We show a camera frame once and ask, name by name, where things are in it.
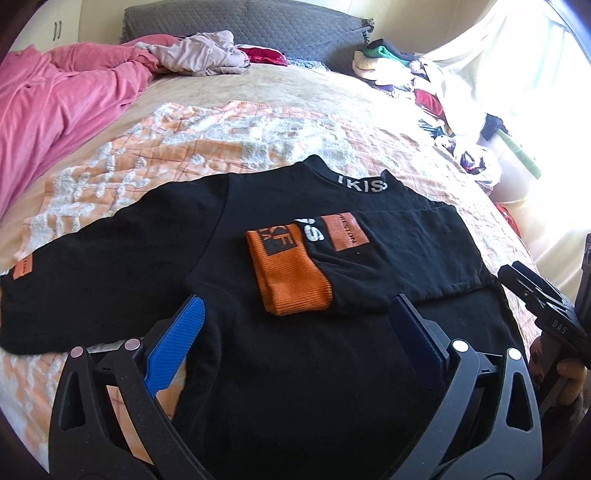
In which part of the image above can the orange white fluffy blanket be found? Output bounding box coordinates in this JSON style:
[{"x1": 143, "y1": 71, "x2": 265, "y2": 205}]
[{"x1": 0, "y1": 99, "x2": 542, "y2": 464}]

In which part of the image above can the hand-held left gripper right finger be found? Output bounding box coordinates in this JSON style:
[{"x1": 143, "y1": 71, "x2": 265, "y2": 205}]
[{"x1": 389, "y1": 293, "x2": 544, "y2": 480}]

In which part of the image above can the beige bed cover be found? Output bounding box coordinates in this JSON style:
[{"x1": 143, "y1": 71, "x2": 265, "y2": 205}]
[{"x1": 134, "y1": 64, "x2": 462, "y2": 153}]

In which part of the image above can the pink duvet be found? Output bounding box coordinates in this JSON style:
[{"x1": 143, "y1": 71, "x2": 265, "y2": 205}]
[{"x1": 0, "y1": 39, "x2": 168, "y2": 219}]

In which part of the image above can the grey quilted headboard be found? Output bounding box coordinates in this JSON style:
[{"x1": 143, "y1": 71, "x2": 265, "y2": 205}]
[{"x1": 121, "y1": 0, "x2": 376, "y2": 75}]

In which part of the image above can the white curtain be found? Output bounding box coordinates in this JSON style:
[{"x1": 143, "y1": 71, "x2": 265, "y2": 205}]
[{"x1": 424, "y1": 4, "x2": 591, "y2": 261}]

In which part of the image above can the pile of mixed clothes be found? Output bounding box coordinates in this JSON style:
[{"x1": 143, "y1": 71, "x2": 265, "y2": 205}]
[{"x1": 353, "y1": 39, "x2": 505, "y2": 186}]

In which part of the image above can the mauve crumpled garment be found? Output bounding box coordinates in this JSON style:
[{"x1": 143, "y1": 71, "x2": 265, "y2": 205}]
[{"x1": 135, "y1": 30, "x2": 253, "y2": 78}]

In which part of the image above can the black orange t-shirt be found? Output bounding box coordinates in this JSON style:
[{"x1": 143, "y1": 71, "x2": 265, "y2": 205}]
[{"x1": 0, "y1": 154, "x2": 527, "y2": 480}]

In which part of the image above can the green strip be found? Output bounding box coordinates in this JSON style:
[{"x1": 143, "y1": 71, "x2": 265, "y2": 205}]
[{"x1": 496, "y1": 126, "x2": 542, "y2": 179}]

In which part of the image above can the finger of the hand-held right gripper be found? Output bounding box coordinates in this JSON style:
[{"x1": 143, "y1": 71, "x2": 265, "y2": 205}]
[
  {"x1": 497, "y1": 266, "x2": 562, "y2": 324},
  {"x1": 512, "y1": 260, "x2": 576, "y2": 315}
]

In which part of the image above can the blue patterned cloth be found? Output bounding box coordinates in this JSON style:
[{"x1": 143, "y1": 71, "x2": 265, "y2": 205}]
[{"x1": 286, "y1": 57, "x2": 329, "y2": 71}]

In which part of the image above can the red cloth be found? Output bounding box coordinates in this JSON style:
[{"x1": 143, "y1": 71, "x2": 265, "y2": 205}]
[{"x1": 237, "y1": 45, "x2": 290, "y2": 68}]

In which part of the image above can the person's right hand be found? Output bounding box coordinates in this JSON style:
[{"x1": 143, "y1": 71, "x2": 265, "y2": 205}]
[{"x1": 529, "y1": 339, "x2": 591, "y2": 418}]

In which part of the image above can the cream wardrobe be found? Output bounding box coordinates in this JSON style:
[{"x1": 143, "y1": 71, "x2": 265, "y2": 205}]
[{"x1": 0, "y1": 0, "x2": 126, "y2": 62}]

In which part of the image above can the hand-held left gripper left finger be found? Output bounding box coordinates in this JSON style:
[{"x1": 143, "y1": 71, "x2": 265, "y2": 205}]
[{"x1": 48, "y1": 294, "x2": 219, "y2": 480}]

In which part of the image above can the red plastic bag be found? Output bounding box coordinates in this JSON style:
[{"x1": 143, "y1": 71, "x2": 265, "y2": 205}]
[{"x1": 496, "y1": 202, "x2": 523, "y2": 237}]

